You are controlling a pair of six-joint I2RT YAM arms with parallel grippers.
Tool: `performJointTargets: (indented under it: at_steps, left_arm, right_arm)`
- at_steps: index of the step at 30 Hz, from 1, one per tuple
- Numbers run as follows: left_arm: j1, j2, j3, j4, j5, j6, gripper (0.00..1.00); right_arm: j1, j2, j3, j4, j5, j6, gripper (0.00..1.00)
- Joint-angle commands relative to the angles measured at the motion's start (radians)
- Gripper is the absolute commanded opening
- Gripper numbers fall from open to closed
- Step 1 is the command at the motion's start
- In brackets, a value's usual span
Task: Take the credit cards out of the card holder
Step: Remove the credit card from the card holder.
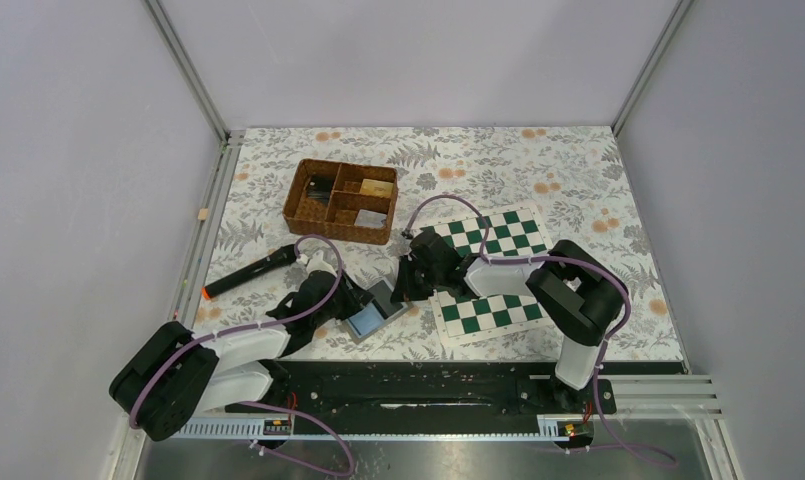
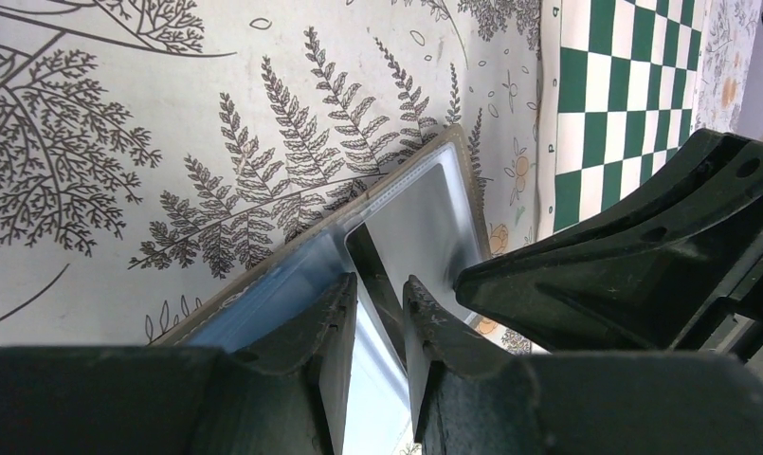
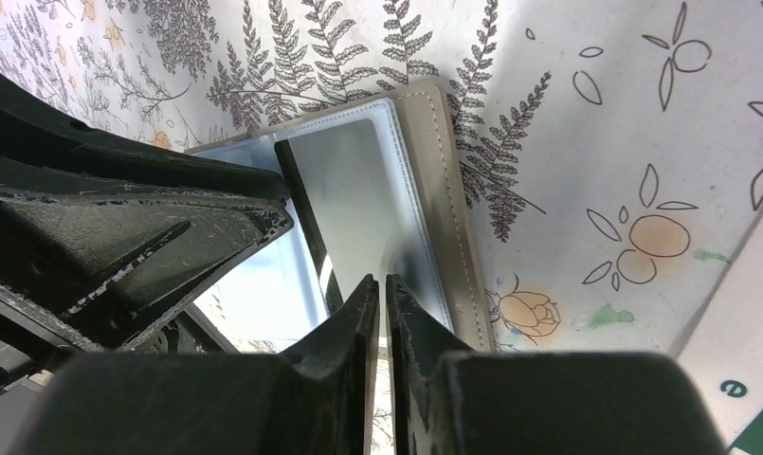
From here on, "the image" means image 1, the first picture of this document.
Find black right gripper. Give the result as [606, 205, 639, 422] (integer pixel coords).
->
[391, 254, 444, 303]

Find silver metal card holder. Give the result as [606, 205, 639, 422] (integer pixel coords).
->
[342, 277, 413, 344]

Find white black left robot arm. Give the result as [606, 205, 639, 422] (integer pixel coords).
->
[108, 271, 376, 441]

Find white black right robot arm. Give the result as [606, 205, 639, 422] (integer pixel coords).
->
[391, 231, 631, 412]

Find silver cards in basket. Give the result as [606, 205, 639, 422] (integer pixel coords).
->
[353, 209, 387, 229]

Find gold cards in basket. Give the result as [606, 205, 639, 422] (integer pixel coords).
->
[359, 178, 395, 198]

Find black cards in basket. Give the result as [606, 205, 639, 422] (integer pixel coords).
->
[305, 175, 335, 206]

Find floral patterned table mat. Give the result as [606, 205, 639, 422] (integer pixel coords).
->
[191, 126, 685, 361]

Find black microphone orange tip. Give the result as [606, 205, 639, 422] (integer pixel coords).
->
[201, 244, 297, 300]

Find brown woven divided basket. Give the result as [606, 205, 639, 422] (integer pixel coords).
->
[282, 159, 399, 245]

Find green white chessboard mat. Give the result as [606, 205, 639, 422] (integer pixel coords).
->
[414, 202, 562, 347]

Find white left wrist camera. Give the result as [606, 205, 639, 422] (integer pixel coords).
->
[297, 250, 337, 276]

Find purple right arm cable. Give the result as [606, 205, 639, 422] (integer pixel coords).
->
[400, 193, 683, 473]

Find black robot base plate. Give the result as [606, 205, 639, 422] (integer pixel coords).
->
[262, 360, 617, 436]

